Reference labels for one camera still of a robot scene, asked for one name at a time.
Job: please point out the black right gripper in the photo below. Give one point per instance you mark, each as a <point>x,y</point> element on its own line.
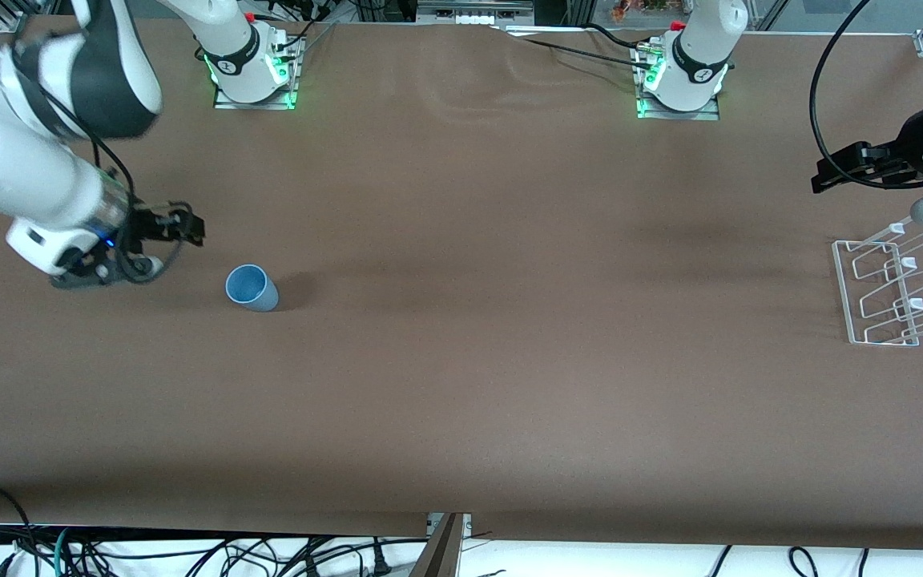
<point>143,223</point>

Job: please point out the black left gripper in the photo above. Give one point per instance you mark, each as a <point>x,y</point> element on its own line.
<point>907,143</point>

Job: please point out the blue plastic cup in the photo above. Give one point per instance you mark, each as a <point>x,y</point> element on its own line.
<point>253,290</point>

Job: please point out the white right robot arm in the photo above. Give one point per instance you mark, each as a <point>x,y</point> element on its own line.
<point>29,168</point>

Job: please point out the brown table cover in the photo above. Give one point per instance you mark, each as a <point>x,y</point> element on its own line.
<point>461,385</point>

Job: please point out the white power strip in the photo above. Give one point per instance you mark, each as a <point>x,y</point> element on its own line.
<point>473,14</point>

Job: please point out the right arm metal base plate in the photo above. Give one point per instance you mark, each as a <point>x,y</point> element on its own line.
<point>289,88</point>

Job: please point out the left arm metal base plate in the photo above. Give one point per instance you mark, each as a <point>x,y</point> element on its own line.
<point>646,110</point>

